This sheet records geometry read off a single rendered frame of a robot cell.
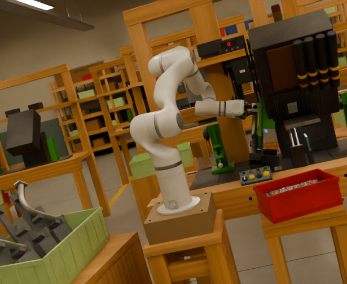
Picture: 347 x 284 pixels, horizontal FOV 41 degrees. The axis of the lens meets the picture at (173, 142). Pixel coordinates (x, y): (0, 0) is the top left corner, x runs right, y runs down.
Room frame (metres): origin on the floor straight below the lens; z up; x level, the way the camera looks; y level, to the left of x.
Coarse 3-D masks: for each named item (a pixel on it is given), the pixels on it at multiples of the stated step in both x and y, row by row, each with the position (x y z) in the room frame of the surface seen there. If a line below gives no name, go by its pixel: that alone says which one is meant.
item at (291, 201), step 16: (288, 176) 2.04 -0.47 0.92; (304, 176) 2.04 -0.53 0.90; (320, 176) 2.02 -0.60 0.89; (336, 176) 1.85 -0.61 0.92; (256, 192) 2.01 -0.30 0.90; (272, 192) 2.00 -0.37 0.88; (288, 192) 1.83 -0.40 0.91; (304, 192) 1.84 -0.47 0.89; (320, 192) 1.84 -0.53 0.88; (336, 192) 1.85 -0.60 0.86; (272, 208) 1.83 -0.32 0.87; (288, 208) 1.83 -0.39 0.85; (304, 208) 1.84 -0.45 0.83; (320, 208) 1.84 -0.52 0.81
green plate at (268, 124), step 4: (260, 100) 2.35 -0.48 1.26; (260, 104) 2.35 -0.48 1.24; (264, 104) 2.36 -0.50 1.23; (260, 108) 2.35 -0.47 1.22; (264, 108) 2.36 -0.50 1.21; (260, 112) 2.35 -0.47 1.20; (264, 112) 2.36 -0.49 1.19; (260, 116) 2.35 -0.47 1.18; (264, 116) 2.36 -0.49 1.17; (260, 120) 2.35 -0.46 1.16; (264, 120) 2.36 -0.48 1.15; (268, 120) 2.36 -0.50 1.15; (272, 120) 2.35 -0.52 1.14; (260, 124) 2.35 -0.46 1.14; (264, 124) 2.36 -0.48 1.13; (268, 124) 2.36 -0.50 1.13; (272, 124) 2.35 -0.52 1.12; (260, 128) 2.35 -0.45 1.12; (268, 128) 2.36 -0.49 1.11; (272, 128) 2.35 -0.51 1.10
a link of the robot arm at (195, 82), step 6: (198, 72) 2.38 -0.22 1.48; (186, 78) 2.38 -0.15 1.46; (192, 78) 2.37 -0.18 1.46; (198, 78) 2.38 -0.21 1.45; (192, 84) 2.39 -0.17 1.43; (198, 84) 2.39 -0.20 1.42; (204, 84) 2.42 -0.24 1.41; (192, 90) 2.42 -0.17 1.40; (198, 90) 2.41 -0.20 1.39; (204, 90) 2.43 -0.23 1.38; (210, 90) 2.55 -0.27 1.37; (204, 96) 2.57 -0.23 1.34; (210, 96) 2.55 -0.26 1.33
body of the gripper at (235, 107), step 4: (228, 100) 2.52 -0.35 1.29; (232, 100) 2.51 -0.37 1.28; (236, 100) 2.51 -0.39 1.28; (240, 100) 2.50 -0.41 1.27; (228, 104) 2.50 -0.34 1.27; (232, 104) 2.49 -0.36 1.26; (236, 104) 2.49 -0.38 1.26; (240, 104) 2.48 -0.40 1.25; (228, 108) 2.48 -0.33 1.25; (232, 108) 2.47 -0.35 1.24; (236, 108) 2.47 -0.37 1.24; (240, 108) 2.47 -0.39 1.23; (228, 112) 2.46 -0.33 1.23; (232, 112) 2.46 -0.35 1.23; (236, 112) 2.45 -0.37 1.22; (240, 112) 2.45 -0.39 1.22; (228, 116) 2.48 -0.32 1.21; (232, 116) 2.47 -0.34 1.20
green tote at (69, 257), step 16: (96, 208) 2.26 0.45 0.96; (80, 224) 2.02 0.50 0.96; (96, 224) 2.16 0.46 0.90; (64, 240) 1.85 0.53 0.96; (80, 240) 1.97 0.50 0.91; (96, 240) 2.12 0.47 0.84; (48, 256) 1.70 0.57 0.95; (64, 256) 1.82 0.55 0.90; (80, 256) 1.93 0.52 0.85; (0, 272) 1.72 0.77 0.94; (16, 272) 1.70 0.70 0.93; (32, 272) 1.69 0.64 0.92; (48, 272) 1.68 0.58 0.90; (64, 272) 1.78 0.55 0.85; (80, 272) 1.90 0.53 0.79
